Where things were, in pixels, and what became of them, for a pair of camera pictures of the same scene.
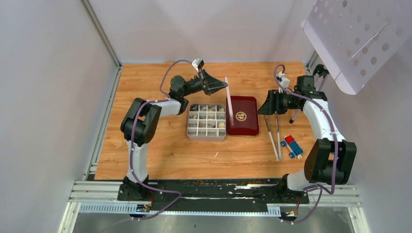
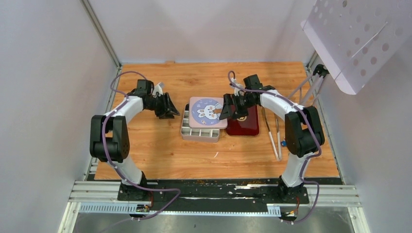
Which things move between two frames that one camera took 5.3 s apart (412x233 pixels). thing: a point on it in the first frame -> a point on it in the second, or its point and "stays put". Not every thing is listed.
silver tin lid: x=230 y=106 -> x=204 y=112
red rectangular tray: x=245 y=110 stays put
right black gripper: x=271 y=105 -> x=229 y=99
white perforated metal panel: x=355 y=39 stays put
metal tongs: x=278 y=138 stays put
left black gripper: x=212 y=84 -> x=168 y=109
